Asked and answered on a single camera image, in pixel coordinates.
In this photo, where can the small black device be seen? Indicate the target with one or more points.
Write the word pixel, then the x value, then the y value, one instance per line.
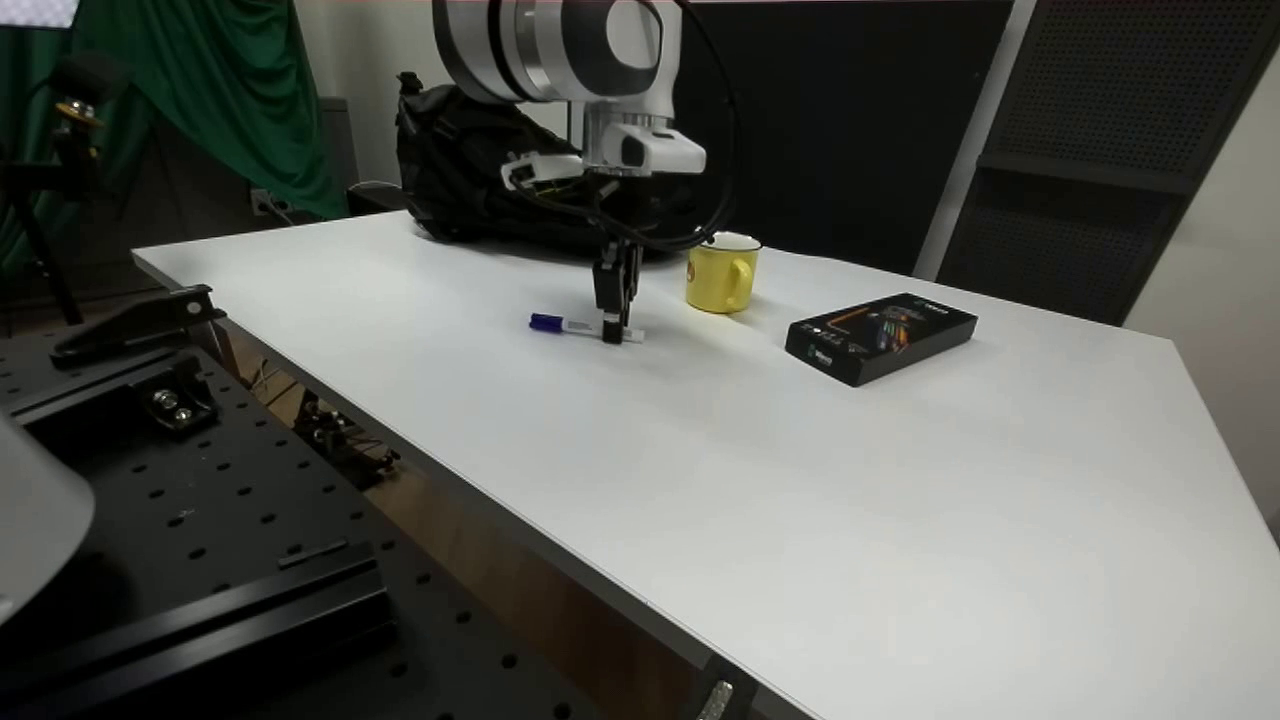
pixel 183 405

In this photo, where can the white flat panel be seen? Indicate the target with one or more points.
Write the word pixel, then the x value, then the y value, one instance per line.
pixel 35 10

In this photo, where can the yellow enamel mug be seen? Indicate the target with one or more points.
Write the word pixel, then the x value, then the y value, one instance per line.
pixel 720 278

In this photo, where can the black perforated breadboard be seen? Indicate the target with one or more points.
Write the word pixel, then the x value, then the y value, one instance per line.
pixel 202 505

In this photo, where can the green curtain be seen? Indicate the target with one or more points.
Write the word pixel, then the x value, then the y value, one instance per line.
pixel 225 94

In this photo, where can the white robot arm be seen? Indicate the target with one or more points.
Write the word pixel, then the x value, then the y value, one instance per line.
pixel 562 45

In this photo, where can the white marker blue cap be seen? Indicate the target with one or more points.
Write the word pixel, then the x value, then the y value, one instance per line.
pixel 547 322

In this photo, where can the black metal rail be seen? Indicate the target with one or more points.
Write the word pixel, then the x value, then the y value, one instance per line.
pixel 202 627

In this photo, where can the black table bracket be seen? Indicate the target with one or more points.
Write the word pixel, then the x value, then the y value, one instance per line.
pixel 344 443

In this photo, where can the white curved shade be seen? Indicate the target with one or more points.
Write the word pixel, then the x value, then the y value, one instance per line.
pixel 35 522

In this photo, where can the black hex key box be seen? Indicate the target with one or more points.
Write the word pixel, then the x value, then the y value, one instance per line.
pixel 880 339

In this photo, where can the black panel board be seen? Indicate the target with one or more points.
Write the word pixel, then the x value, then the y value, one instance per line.
pixel 825 132

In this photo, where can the black backpack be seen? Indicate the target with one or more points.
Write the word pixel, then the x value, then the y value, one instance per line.
pixel 455 186

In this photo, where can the white vertical post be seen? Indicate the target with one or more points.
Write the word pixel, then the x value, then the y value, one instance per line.
pixel 972 132

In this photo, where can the black clamp tool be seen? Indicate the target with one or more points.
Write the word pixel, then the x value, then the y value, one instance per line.
pixel 143 324

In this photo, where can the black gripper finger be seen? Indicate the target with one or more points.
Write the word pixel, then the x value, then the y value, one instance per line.
pixel 609 284
pixel 635 280

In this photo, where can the black shelf cabinet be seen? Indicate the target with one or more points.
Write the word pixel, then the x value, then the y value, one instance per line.
pixel 1121 145

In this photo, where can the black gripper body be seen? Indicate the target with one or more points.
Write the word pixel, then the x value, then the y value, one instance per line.
pixel 626 204

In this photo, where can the camera on black tripod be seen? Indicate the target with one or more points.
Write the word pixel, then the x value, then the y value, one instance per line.
pixel 72 115

